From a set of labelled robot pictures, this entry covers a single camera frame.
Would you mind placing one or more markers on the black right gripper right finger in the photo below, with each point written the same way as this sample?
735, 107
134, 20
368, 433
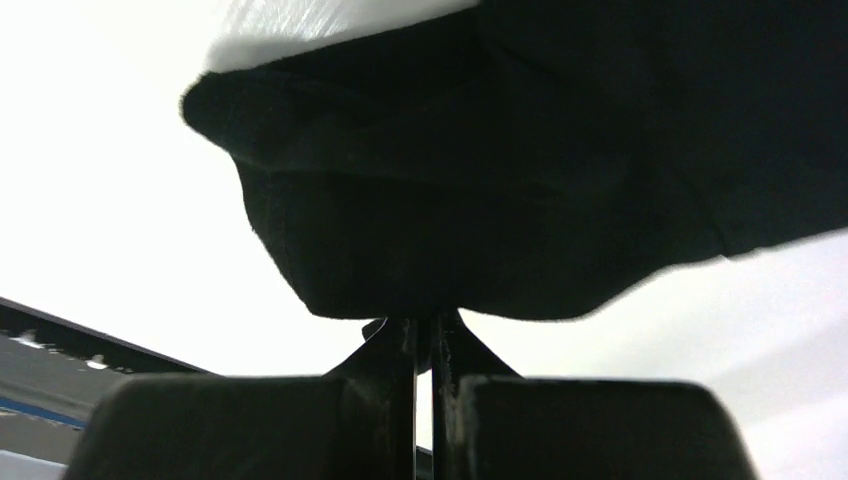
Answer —
489, 422

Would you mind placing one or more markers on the black t shirt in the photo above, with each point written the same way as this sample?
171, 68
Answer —
533, 159

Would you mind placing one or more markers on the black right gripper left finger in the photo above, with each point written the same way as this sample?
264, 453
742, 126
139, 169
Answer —
355, 422

